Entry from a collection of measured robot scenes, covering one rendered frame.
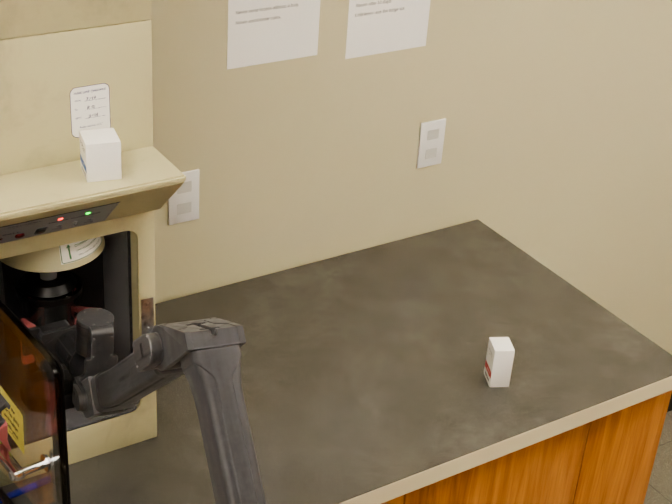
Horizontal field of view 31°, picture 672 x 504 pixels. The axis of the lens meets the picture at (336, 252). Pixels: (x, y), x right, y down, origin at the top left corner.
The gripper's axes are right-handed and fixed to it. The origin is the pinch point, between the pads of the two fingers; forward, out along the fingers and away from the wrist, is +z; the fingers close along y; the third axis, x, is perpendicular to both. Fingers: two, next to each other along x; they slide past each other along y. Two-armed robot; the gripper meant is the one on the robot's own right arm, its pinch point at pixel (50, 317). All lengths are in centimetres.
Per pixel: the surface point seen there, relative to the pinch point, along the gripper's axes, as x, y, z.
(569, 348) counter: 22, -101, -25
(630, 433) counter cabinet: 36, -108, -39
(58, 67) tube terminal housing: -48.1, 1.1, -10.0
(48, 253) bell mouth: -16.6, 2.6, -7.1
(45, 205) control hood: -32.7, 8.0, -21.0
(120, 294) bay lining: -3.8, -10.9, -4.0
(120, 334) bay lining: 4.6, -11.1, -3.5
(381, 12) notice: -34, -86, 31
